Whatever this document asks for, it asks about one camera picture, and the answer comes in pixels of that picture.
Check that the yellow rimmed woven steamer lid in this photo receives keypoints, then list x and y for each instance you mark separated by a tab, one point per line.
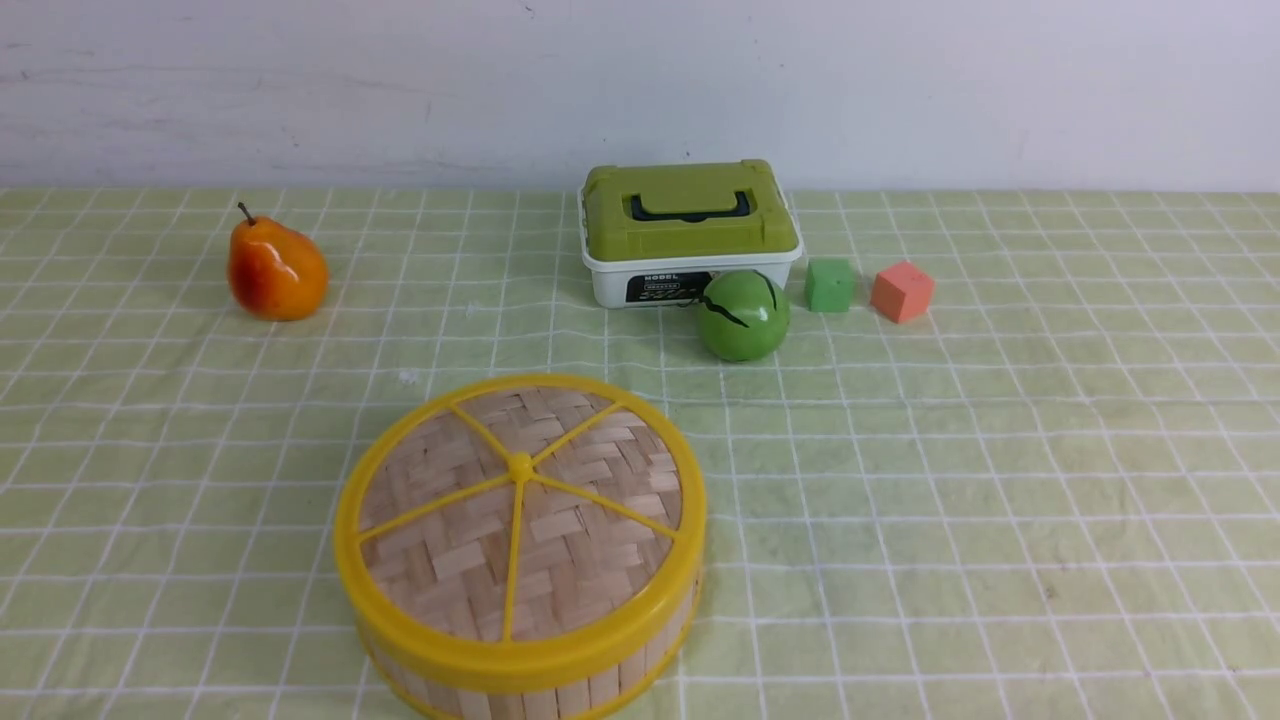
522	533

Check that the orange foam cube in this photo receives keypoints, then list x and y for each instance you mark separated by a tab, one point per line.
902	292

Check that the green lidded white plastic box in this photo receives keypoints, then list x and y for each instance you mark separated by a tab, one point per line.
658	235

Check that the green foam cube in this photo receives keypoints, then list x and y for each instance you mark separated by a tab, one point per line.
829	285

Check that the orange red pear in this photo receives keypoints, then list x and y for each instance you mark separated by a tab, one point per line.
275	272

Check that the green round ball fruit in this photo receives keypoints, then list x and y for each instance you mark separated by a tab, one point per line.
742	316

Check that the bamboo steamer basket yellow rim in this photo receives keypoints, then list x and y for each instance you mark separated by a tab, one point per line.
594	697

